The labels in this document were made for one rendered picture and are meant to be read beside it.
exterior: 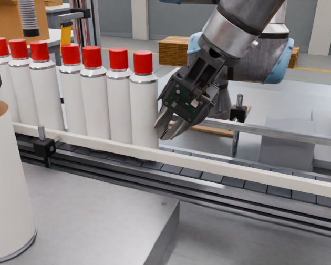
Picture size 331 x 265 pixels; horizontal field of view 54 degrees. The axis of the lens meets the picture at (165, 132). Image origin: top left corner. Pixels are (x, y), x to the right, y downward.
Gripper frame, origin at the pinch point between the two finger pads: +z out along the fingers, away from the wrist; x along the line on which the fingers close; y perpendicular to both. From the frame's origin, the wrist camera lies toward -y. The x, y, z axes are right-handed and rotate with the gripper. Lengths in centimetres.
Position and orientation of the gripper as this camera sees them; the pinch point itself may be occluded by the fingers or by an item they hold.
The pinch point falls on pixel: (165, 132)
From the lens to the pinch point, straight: 62.1
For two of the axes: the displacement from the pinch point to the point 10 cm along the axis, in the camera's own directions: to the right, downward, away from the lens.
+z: -4.6, 7.0, 5.5
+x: 8.1, 5.9, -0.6
